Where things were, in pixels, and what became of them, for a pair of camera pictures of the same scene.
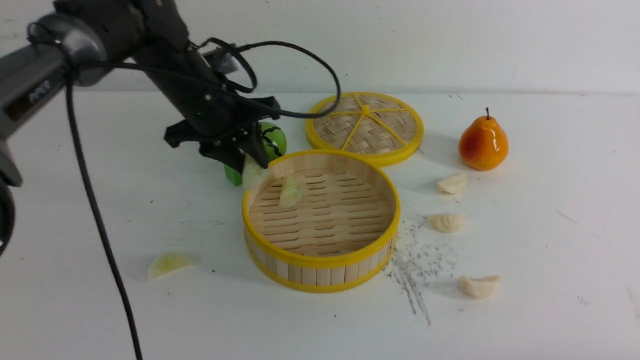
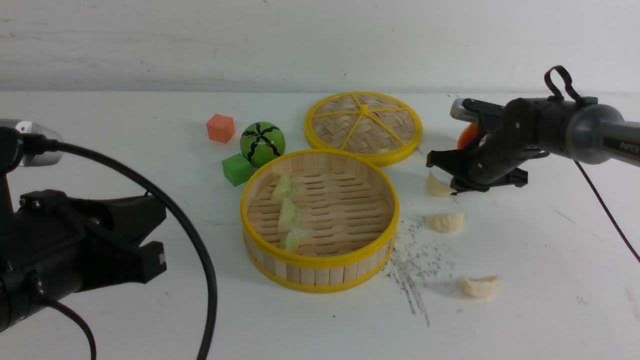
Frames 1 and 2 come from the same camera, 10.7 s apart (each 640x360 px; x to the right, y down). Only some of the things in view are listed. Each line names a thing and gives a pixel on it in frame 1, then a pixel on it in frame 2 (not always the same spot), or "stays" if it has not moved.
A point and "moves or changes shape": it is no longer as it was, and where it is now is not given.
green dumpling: [253, 174] to [288, 217]
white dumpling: [479, 288] stays
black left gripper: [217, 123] to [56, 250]
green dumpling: [291, 192] moves or changes shape
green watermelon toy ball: [274, 139] stays
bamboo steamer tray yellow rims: [323, 221] stays
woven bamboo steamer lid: [383, 128] stays
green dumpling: [168, 261] to [294, 238]
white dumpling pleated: [448, 223] stays
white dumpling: [453, 184] moves or changes shape
